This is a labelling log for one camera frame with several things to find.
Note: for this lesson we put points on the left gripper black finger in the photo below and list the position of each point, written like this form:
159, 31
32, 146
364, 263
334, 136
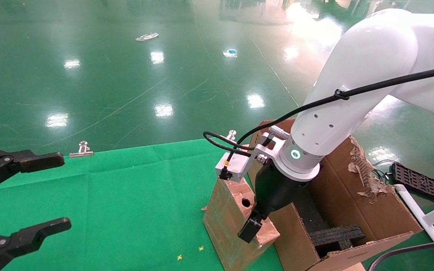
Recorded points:
28, 237
36, 160

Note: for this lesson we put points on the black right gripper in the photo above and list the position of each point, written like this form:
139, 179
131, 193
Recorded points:
273, 192

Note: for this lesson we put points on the small taped cardboard box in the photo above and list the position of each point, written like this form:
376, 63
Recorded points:
224, 218

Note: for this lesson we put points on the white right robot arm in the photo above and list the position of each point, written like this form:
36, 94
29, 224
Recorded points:
367, 56

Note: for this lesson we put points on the large open cardboard carton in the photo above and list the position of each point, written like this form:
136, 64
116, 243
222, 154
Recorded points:
382, 214

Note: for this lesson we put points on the green table cloth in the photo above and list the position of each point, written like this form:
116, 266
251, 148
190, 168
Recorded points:
107, 203

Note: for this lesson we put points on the black foam insert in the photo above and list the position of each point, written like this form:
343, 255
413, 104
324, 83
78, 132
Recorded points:
337, 237

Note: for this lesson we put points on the white crumpled floor litter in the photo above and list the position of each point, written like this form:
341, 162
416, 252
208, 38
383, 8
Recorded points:
147, 36

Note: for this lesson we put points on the black grid tray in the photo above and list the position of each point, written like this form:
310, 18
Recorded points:
420, 182

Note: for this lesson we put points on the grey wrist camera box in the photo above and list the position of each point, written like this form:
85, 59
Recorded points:
237, 165

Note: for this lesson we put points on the silver camera mount bracket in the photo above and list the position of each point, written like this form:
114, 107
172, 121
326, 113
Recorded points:
268, 150

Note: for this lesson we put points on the white pipe frame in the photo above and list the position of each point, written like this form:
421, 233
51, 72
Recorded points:
424, 220

